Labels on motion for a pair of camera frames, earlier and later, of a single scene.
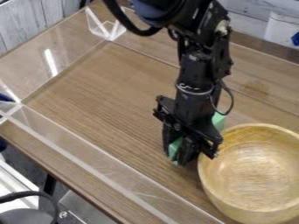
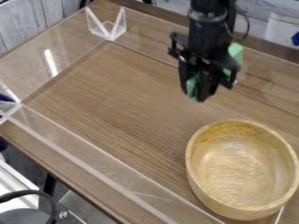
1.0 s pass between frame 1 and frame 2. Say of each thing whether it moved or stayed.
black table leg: stayed
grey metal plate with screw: stayed
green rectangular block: moved
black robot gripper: moved
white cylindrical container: stayed
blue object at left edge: stayed
